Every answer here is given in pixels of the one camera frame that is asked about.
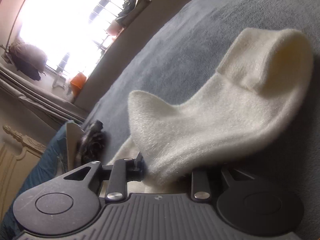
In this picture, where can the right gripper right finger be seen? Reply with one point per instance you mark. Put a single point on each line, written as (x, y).
(208, 183)

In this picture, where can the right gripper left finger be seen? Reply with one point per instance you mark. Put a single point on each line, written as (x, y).
(117, 175)

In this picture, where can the cream white fuzzy sweater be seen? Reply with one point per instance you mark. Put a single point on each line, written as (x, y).
(254, 94)

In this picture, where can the dark clothes pile on bed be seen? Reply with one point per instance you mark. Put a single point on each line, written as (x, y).
(91, 144)

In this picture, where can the beige garment on bed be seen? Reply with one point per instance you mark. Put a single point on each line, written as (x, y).
(73, 135)

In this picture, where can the grey window curtain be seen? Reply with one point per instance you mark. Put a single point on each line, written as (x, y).
(51, 109)

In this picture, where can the cream carved wooden headboard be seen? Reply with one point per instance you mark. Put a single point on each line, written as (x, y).
(16, 167)

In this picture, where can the orange box on windowsill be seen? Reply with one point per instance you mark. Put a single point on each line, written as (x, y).
(77, 83)

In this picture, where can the grey fleece bed blanket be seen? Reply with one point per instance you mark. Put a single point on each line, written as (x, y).
(185, 53)

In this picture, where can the metal window railing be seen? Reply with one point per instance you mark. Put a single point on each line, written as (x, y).
(82, 36)

